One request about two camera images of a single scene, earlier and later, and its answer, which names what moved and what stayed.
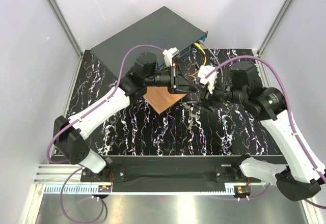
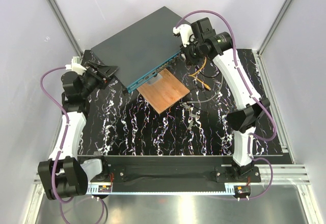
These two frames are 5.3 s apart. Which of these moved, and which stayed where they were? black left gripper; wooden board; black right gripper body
Moved: black right gripper body; black left gripper
Stayed: wooden board
